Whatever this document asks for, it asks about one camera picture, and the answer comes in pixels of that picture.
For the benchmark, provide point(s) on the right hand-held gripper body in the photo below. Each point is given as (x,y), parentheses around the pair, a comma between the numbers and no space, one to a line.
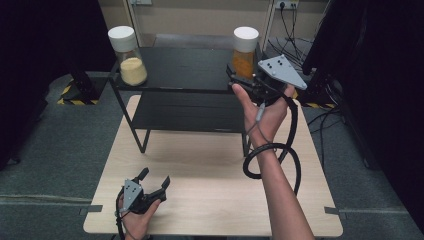
(278,75)

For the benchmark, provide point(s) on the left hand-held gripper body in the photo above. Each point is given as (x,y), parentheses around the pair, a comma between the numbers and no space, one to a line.
(133,196)

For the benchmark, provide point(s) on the jar of orange powder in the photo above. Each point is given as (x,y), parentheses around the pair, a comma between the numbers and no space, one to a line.
(245,53)

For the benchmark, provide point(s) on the black two-tier shelf rack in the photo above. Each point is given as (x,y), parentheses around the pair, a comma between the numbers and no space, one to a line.
(186,70)

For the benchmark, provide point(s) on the jar of pale yellow powder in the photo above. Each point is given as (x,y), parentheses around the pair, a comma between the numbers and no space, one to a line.
(128,56)

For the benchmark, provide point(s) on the person's left hand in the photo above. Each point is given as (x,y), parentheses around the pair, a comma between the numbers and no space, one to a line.
(140,223)

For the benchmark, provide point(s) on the person's right hand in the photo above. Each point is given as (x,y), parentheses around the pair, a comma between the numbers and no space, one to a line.
(263,120)

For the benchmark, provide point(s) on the black yellow striped stand base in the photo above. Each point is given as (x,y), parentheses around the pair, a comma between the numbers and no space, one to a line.
(78,95)
(315,100)

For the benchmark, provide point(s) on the grey tape strip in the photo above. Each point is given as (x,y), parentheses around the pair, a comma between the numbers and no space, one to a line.
(335,211)
(90,209)

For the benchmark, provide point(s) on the black curtain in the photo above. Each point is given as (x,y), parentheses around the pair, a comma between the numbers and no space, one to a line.
(383,83)
(40,66)

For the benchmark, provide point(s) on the white frame post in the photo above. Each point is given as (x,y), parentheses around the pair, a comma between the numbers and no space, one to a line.
(268,20)
(133,13)

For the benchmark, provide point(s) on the white wall socket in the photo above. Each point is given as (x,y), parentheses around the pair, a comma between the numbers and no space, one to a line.
(286,4)

